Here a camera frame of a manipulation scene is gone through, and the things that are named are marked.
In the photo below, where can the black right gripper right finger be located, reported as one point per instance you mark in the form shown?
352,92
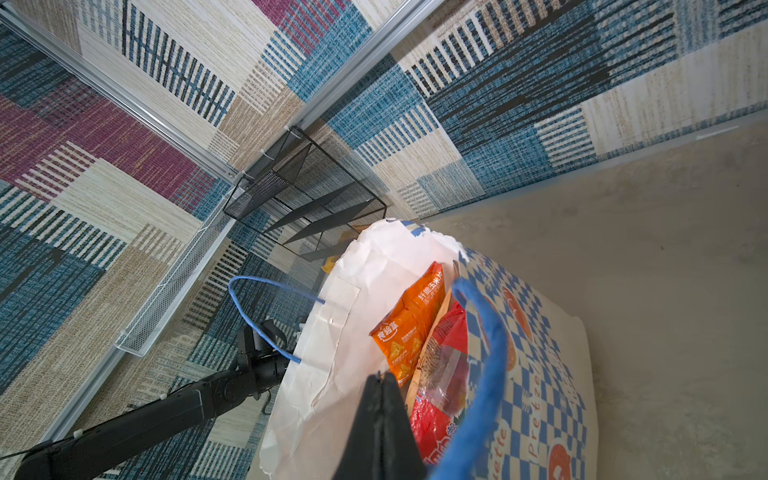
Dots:
399,454

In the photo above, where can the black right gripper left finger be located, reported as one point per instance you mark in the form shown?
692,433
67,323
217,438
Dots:
361,458

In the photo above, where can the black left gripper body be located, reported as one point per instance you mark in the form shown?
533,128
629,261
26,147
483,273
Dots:
260,366

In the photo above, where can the red fruit jelly bag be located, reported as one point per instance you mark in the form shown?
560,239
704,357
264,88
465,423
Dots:
442,394

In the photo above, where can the orange corn chip bag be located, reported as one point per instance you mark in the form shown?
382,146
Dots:
402,333

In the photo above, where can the blue checkered paper bag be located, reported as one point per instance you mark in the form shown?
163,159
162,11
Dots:
530,411

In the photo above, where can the yellow snack pack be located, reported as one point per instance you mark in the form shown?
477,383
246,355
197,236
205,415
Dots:
329,264

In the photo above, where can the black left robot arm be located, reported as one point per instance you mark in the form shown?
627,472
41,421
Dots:
112,442

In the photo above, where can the black mesh shelf rack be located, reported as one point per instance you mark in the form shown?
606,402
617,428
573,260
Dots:
300,196

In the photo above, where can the white wire wall basket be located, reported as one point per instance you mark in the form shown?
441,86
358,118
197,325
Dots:
142,332

